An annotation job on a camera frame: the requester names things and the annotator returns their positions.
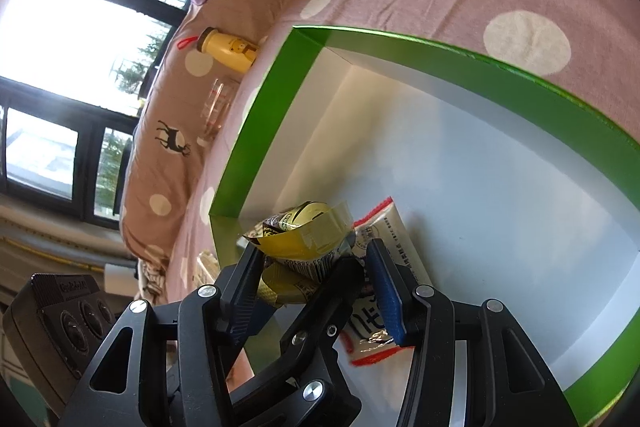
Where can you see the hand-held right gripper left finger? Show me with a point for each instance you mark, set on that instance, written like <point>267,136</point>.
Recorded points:
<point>240,297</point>

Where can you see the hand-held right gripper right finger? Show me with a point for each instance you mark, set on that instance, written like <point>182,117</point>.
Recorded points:
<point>392,312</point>

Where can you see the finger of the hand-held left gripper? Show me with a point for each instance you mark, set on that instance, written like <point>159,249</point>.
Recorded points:
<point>320,307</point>

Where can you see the yellow brown snack packet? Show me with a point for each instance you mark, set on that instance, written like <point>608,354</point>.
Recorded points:
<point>305,237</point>

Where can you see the white red-edged snack packet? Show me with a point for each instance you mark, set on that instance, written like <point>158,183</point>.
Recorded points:
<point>395,232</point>

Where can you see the green cardboard box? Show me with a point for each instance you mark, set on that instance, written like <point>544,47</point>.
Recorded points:
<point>475,157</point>

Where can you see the white paper roll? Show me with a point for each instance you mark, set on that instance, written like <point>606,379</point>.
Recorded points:
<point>120,277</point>

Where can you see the white patterned cloth pile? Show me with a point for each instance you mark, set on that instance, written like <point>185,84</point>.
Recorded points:
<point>150,279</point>

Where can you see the clear plastic bottle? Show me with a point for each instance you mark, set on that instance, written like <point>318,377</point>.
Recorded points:
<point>220,107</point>

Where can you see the brown polka dot duvet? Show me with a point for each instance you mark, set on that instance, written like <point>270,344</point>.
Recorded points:
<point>165,97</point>

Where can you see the yellow bottle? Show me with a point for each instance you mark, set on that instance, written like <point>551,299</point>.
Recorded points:
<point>225,47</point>

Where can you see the black framed window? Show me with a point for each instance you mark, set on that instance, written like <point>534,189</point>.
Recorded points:
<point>50,32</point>

